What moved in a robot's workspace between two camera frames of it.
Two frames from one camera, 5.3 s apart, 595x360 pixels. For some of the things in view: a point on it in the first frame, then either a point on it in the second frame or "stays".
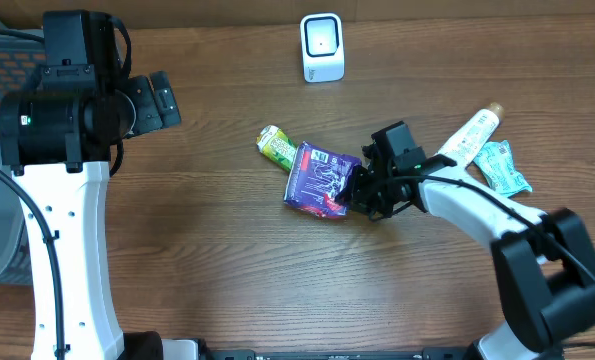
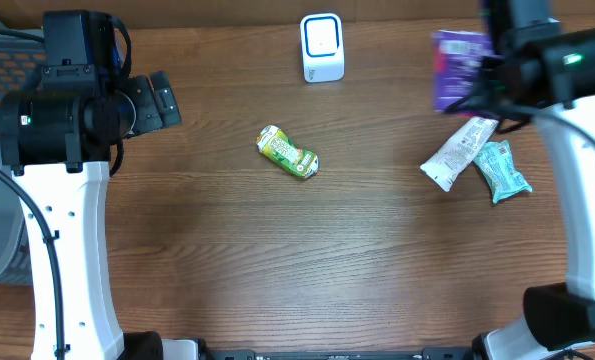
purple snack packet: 314,178 → 456,57
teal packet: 494,160 stays
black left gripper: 164,100 stays
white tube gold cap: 464,145 stays
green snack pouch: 275,145 stays
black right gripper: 367,185 → 490,87
